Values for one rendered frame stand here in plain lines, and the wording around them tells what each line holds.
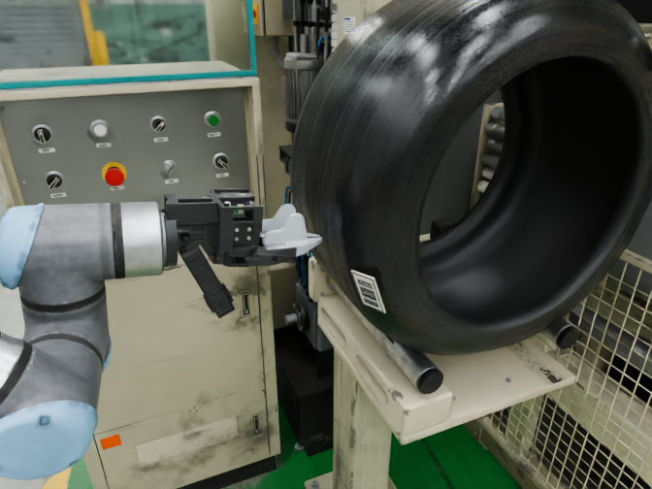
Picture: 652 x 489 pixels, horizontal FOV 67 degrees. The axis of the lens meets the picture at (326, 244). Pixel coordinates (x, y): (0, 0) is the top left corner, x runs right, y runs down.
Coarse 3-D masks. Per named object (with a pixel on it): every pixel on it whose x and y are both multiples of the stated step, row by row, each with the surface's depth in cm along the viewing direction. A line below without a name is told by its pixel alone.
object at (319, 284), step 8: (424, 240) 108; (312, 256) 101; (312, 264) 99; (312, 272) 100; (320, 272) 100; (312, 280) 101; (320, 280) 101; (328, 280) 102; (312, 288) 102; (320, 288) 102; (328, 288) 103; (312, 296) 102; (320, 296) 103
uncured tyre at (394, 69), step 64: (448, 0) 59; (512, 0) 56; (576, 0) 58; (384, 64) 58; (448, 64) 54; (512, 64) 56; (576, 64) 81; (640, 64) 64; (320, 128) 66; (384, 128) 56; (448, 128) 56; (512, 128) 95; (576, 128) 89; (640, 128) 69; (320, 192) 65; (384, 192) 57; (512, 192) 100; (576, 192) 91; (640, 192) 74; (320, 256) 74; (384, 256) 61; (448, 256) 101; (512, 256) 97; (576, 256) 88; (384, 320) 68; (448, 320) 69; (512, 320) 76
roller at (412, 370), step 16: (336, 288) 99; (352, 304) 93; (384, 336) 83; (400, 352) 79; (416, 352) 77; (400, 368) 79; (416, 368) 75; (432, 368) 74; (416, 384) 74; (432, 384) 74
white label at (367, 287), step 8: (352, 272) 63; (360, 280) 63; (368, 280) 62; (360, 288) 64; (368, 288) 63; (376, 288) 61; (360, 296) 66; (368, 296) 64; (376, 296) 62; (368, 304) 65; (376, 304) 64; (384, 312) 64
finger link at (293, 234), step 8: (296, 216) 64; (288, 224) 64; (296, 224) 64; (304, 224) 65; (272, 232) 63; (280, 232) 64; (288, 232) 64; (296, 232) 65; (304, 232) 65; (264, 240) 63; (272, 240) 64; (280, 240) 64; (288, 240) 65; (296, 240) 65; (304, 240) 66; (312, 240) 67; (320, 240) 68; (272, 248) 63; (304, 248) 66; (296, 256) 65
